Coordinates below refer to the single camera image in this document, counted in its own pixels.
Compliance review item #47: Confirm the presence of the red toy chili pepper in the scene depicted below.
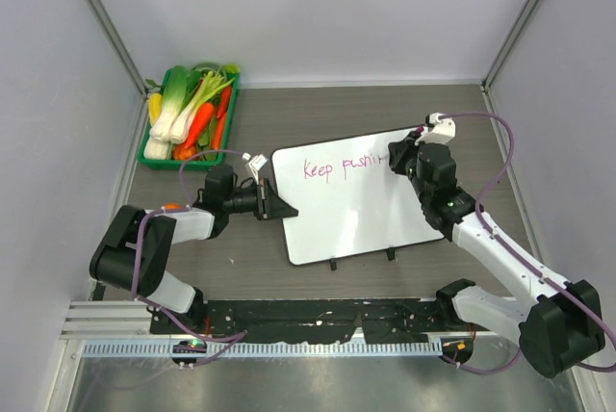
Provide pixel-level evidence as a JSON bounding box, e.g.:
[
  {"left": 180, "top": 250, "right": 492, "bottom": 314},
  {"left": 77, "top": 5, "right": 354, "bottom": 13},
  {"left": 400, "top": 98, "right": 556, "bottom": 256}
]
[{"left": 217, "top": 85, "right": 233, "bottom": 118}]

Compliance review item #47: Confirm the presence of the orange toy fruit in tray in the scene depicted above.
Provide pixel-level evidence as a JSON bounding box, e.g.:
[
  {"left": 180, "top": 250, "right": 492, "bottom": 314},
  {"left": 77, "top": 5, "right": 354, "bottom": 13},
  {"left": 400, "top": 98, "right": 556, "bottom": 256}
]
[{"left": 172, "top": 144, "right": 198, "bottom": 161}]

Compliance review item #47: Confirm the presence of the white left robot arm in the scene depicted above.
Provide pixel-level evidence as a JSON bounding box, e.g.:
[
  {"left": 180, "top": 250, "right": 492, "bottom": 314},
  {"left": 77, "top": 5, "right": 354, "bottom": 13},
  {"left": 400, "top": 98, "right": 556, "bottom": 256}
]
[{"left": 90, "top": 164, "right": 298, "bottom": 334}]

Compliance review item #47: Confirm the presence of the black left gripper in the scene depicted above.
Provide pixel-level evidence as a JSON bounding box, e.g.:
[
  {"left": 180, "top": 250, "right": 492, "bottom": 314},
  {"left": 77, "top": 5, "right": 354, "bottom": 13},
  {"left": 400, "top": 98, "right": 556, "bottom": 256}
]
[{"left": 224, "top": 179, "right": 296, "bottom": 221}]

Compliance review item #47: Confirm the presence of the white green toy bok choy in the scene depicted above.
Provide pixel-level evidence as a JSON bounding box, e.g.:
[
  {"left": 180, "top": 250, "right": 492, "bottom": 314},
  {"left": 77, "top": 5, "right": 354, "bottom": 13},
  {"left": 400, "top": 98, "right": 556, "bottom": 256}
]
[{"left": 149, "top": 65, "right": 189, "bottom": 142}]

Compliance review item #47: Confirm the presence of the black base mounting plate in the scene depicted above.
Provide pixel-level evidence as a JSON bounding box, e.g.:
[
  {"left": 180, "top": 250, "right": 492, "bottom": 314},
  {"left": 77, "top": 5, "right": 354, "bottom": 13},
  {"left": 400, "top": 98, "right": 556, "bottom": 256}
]
[{"left": 147, "top": 298, "right": 485, "bottom": 345}]

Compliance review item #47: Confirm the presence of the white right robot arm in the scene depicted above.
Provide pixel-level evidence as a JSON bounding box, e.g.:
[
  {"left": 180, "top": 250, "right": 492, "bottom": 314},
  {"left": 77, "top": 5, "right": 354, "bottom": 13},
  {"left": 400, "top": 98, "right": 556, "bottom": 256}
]
[{"left": 388, "top": 131, "right": 607, "bottom": 378}]

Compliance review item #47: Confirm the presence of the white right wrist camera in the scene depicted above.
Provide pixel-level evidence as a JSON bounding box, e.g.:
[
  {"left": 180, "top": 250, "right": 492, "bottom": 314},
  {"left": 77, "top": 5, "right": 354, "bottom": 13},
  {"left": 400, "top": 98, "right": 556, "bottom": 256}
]
[{"left": 415, "top": 113, "right": 456, "bottom": 146}]

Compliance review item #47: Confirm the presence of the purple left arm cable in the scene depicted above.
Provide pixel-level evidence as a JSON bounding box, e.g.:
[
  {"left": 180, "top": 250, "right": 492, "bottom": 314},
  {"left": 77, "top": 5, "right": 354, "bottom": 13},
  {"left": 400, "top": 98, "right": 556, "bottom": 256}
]
[{"left": 132, "top": 147, "right": 251, "bottom": 370}]

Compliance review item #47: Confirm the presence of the white slotted cable duct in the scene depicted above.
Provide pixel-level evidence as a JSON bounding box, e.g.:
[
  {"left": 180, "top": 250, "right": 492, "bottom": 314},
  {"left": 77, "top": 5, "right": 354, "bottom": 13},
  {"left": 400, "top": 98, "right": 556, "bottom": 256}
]
[{"left": 82, "top": 339, "right": 443, "bottom": 358}]

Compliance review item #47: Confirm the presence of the orange toy carrot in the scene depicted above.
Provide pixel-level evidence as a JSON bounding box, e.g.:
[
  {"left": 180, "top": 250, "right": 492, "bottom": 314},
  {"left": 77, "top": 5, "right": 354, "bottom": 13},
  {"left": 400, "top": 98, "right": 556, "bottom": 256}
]
[{"left": 184, "top": 102, "right": 216, "bottom": 147}]

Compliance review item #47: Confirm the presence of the yellow toy corn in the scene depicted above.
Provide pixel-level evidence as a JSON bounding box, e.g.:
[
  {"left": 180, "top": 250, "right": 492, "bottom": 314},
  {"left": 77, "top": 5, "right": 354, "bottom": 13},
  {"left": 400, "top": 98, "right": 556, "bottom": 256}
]
[{"left": 147, "top": 92, "right": 163, "bottom": 127}]

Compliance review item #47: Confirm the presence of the white whiteboard with black frame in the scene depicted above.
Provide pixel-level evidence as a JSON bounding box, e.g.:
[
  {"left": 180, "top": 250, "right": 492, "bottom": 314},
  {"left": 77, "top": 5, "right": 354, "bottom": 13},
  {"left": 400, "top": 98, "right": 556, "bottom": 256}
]
[{"left": 271, "top": 128, "right": 443, "bottom": 266}]

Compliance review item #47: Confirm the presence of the green plastic tray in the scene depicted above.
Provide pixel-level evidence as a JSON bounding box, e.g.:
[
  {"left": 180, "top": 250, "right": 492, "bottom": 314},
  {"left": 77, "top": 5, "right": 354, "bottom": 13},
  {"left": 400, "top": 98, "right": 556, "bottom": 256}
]
[{"left": 138, "top": 62, "right": 240, "bottom": 170}]

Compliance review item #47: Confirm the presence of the white green toy leek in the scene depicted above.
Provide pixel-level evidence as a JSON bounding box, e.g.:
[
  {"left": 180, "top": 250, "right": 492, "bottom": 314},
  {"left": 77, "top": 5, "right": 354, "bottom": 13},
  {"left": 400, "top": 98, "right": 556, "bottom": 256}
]
[{"left": 169, "top": 71, "right": 235, "bottom": 144}]

